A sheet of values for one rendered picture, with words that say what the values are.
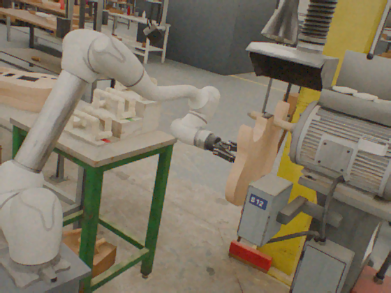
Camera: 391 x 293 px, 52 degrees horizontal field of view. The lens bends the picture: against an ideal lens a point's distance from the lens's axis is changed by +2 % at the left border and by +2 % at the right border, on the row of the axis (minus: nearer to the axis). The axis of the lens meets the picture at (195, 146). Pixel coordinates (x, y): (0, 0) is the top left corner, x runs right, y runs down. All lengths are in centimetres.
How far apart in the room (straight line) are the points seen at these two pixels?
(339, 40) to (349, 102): 102
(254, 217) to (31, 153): 81
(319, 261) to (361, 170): 34
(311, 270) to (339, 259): 11
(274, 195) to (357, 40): 132
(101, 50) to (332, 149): 83
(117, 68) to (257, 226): 71
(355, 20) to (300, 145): 111
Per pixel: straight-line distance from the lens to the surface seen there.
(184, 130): 178
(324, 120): 146
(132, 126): 203
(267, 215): 132
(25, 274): 147
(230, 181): 155
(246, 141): 145
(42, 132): 151
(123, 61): 138
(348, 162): 141
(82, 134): 199
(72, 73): 150
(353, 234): 153
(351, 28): 241
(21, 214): 137
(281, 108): 169
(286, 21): 146
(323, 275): 151
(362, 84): 158
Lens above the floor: 166
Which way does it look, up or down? 21 degrees down
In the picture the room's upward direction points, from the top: 11 degrees clockwise
